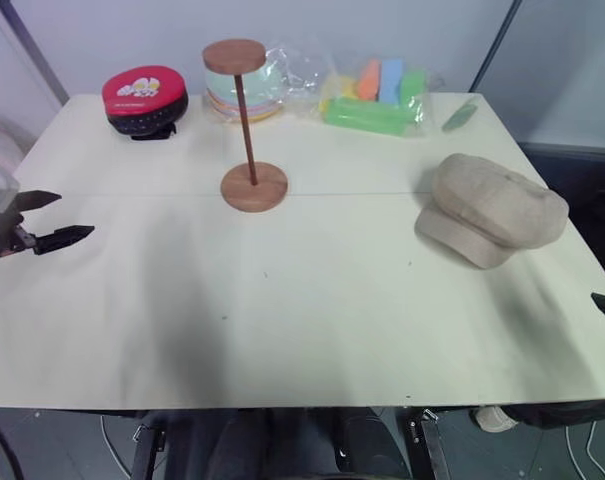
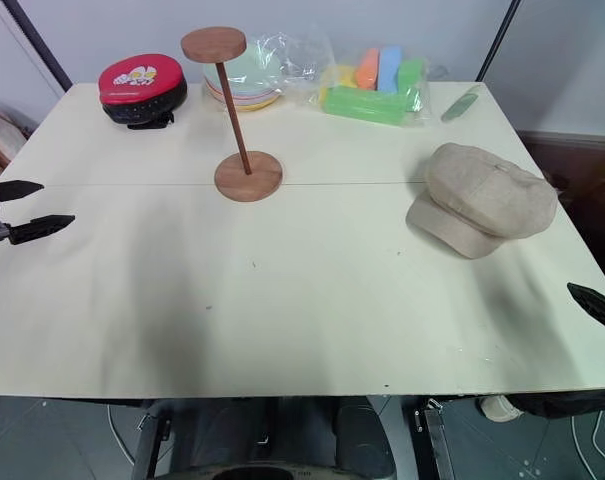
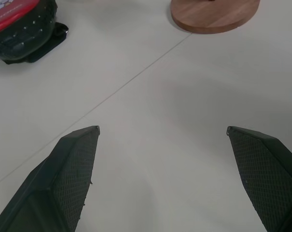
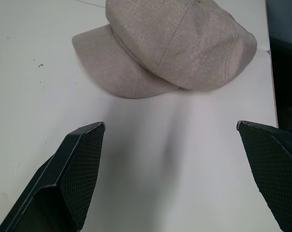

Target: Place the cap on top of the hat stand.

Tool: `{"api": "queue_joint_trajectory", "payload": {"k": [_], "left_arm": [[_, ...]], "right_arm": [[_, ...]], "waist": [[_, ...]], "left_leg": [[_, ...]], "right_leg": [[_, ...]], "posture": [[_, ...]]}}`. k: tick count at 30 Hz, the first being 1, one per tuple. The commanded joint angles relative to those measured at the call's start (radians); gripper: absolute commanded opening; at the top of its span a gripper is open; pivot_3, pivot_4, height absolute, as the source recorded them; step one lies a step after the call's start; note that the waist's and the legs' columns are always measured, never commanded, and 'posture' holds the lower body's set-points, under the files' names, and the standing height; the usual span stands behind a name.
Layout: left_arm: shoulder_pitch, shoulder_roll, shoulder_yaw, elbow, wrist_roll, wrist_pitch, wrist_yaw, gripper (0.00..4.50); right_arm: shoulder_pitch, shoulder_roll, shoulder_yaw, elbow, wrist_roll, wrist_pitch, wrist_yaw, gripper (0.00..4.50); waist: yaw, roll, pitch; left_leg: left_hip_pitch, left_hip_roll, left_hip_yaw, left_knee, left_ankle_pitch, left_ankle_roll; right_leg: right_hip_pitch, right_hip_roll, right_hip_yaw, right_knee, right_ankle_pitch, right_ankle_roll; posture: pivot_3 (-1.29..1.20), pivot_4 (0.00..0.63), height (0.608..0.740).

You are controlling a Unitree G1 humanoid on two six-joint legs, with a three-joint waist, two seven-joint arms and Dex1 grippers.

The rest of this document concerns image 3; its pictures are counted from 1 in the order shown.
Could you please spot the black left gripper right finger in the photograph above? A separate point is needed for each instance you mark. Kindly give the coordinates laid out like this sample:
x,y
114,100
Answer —
x,y
268,178

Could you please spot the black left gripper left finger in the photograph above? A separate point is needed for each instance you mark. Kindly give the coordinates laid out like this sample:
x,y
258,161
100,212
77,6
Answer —
x,y
61,178

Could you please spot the round wooden base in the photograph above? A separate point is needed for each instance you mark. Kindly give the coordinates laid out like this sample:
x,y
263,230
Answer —
x,y
214,14

